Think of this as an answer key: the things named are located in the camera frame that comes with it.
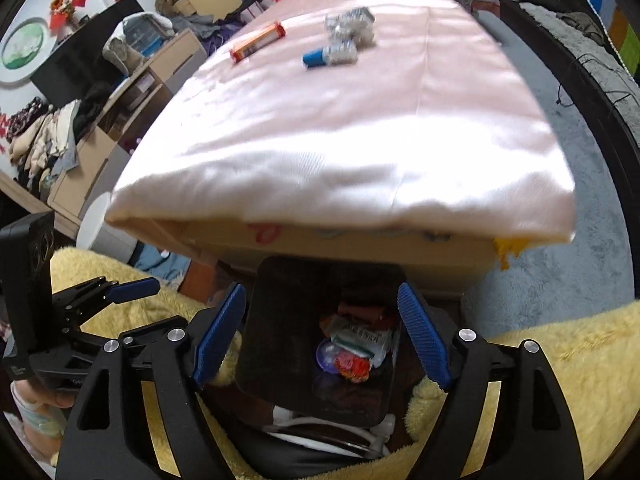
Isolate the person's left hand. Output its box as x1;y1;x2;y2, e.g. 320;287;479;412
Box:
20;382;77;411

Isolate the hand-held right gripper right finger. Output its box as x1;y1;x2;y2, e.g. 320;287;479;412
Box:
397;282;586;480

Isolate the red flags flower decoration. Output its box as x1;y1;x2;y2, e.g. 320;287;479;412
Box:
47;0;91;36

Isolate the white green wrapper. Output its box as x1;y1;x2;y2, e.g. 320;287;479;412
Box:
327;322;393;363

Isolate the yellow fluffy blanket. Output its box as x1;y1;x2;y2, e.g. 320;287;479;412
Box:
47;247;640;480

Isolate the blue denim cloth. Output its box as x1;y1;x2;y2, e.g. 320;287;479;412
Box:
132;245;193;286

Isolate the round green wall decor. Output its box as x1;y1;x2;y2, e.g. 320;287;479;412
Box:
0;16;51;86

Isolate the cloth covered storage box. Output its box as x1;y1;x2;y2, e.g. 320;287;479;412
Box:
102;12;176;73

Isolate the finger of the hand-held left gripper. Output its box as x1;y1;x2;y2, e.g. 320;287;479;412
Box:
52;277;162;321

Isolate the beige television cabinet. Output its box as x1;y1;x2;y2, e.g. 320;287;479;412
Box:
47;27;208;226

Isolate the striped crochet blanket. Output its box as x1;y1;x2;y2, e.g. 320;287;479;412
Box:
560;0;640;81

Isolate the grey rug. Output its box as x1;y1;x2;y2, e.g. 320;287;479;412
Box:
460;5;636;321

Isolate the pile of clothes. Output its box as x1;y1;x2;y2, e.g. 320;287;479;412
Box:
0;95;101;196

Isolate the blue cap clear bottle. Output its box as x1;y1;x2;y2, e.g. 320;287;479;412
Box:
301;40;358;68

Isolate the black trash bin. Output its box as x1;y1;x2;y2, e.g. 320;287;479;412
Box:
235;256;407;428

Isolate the purple plastic bowl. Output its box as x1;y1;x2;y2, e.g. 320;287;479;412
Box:
315;339;346;376

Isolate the white round stool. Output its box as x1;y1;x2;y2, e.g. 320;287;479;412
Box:
75;191;138;263

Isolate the orange tube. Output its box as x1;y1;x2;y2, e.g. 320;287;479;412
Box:
229;21;287;64

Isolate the low table, pink cloth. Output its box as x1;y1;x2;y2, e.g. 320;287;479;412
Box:
105;0;576;241

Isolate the black television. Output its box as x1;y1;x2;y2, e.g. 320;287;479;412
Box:
30;0;146;106

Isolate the black cable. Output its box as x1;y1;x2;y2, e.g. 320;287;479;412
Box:
555;52;636;108

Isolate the red snack packet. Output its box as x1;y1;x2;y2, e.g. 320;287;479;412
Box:
337;302;396;328

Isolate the black sofa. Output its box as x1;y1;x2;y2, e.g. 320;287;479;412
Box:
500;0;640;161

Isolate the grey fluffy blanket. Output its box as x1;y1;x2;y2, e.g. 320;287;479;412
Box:
517;2;640;106

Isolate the brown cloth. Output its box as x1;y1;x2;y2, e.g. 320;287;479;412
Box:
557;10;606;43

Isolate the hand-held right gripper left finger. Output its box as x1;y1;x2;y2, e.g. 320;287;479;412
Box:
54;282;247;480

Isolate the cardboard box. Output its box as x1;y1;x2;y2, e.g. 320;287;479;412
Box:
156;0;201;18

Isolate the crumpled silver foil wrapper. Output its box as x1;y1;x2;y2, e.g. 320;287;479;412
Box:
324;6;377;48

